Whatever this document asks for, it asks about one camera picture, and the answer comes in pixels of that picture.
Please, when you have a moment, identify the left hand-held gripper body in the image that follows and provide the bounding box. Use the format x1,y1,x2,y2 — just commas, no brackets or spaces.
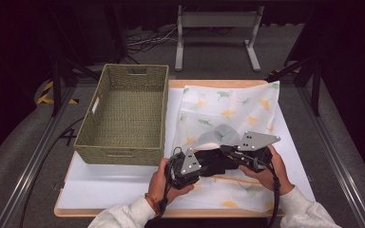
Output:
165,146,203,191

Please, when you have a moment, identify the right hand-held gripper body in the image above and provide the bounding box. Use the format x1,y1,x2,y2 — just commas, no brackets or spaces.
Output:
231,130,281,174

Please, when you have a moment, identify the black cloth garment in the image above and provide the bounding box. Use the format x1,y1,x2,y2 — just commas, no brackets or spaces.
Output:
193,147,245,179

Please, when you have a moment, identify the leaf print mesh laundry bag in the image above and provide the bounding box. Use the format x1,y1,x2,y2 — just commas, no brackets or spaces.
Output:
164,81,281,214

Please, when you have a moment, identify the green woven basket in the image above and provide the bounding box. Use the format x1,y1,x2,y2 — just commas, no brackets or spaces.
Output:
73,63,170,167

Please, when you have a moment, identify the person's left hand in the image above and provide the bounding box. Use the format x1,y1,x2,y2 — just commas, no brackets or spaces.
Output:
147,157,195,207

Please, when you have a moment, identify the person's right hand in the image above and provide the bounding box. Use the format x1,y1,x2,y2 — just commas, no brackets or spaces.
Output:
238,145,295,197

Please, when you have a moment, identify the black metal stand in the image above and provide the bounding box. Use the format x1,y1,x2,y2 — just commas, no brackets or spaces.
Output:
266,56,323,118
50,57,102,118

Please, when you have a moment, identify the white table mat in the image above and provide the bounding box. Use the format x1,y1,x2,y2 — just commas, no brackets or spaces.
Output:
56,87,317,212

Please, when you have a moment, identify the grey metal stand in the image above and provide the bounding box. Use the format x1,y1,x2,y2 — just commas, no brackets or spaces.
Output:
174,4,265,73

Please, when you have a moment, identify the left hand-held gripper cable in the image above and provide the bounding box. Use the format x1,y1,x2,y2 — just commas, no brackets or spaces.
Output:
155,146,184,220

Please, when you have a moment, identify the hand-held gripper cable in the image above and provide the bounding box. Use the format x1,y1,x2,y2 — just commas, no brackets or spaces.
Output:
252,157,282,228
155,146,184,220

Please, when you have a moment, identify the red bracelet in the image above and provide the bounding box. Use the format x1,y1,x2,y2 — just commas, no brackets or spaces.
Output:
144,192,160,216

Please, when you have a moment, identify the right hand-held gripper cable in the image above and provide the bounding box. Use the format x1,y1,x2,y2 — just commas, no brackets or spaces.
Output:
252,157,282,228

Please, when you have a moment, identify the aluminium floor rail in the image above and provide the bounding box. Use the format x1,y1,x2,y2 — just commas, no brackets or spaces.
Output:
297,85,365,228
0,85,77,228

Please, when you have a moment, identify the bundle of floor cables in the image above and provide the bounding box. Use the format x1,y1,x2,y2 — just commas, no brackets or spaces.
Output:
125,26,179,54

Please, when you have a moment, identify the black floor cable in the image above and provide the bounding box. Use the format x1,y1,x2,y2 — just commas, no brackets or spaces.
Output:
17,117,86,228

